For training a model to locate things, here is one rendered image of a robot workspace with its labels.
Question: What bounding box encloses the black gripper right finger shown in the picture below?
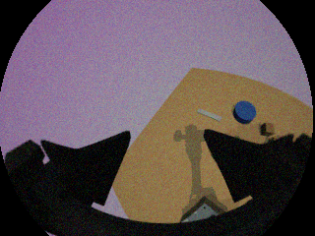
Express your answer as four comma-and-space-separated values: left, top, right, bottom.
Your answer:
204, 130, 294, 204

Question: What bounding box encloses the dark blue short cylinder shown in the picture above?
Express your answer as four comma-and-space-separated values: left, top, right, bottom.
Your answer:
232, 101, 257, 125

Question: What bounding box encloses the grey flat bar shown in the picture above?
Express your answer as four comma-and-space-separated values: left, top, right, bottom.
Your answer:
197, 109, 221, 121

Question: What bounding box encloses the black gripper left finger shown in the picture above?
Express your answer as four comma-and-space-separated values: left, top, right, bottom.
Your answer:
40, 130, 131, 206

